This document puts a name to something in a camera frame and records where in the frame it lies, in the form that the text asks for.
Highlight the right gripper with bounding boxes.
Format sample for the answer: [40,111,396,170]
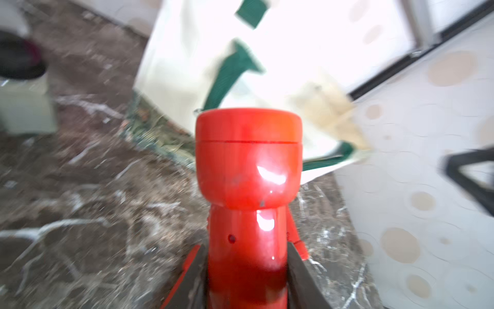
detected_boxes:
[443,146,493,216]

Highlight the red flashlight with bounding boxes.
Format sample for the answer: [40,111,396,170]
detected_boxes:
[194,107,310,309]

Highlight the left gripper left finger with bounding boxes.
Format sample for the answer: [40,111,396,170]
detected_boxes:
[160,245,208,309]

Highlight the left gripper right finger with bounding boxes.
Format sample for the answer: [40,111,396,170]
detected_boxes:
[287,242,331,309]

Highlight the cream canvas tote bag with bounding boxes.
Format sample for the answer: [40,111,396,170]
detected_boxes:
[123,1,414,183]

